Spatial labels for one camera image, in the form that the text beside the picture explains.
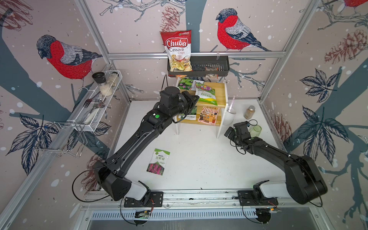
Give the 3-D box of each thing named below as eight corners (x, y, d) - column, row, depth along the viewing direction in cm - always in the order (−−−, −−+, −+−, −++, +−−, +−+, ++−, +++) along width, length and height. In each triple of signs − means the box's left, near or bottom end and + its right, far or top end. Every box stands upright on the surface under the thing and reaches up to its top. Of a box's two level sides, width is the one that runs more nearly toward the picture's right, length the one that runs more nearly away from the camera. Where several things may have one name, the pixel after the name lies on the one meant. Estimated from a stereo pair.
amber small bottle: (244, 119, 110) (249, 110, 101) (243, 114, 114) (247, 105, 105) (251, 119, 110) (256, 110, 101) (249, 114, 114) (254, 104, 105)
